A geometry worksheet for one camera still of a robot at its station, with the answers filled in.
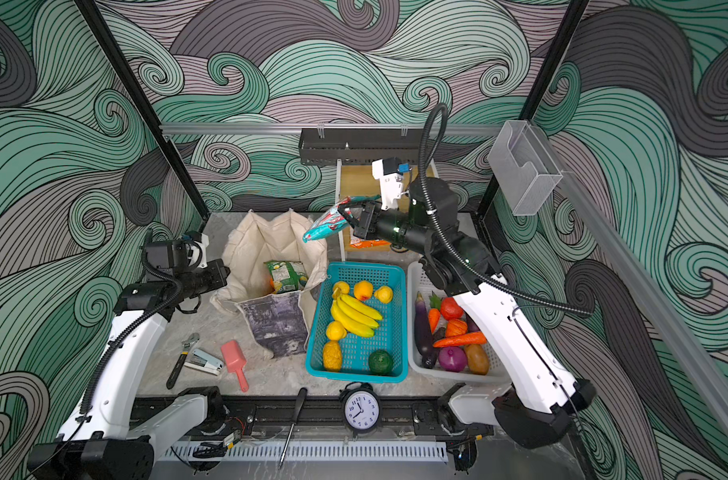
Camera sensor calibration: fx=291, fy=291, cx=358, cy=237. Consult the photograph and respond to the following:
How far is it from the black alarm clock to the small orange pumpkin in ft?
0.90

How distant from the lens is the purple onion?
79cm

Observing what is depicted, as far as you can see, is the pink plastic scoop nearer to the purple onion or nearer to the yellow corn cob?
the yellow corn cob

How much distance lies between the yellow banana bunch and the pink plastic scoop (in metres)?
0.30

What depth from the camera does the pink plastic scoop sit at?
812mm

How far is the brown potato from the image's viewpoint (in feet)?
2.60

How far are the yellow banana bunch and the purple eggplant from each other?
0.38ft

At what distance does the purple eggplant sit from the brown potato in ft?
0.30

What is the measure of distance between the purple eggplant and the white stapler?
22.0 inches

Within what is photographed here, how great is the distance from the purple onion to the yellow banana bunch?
0.65ft
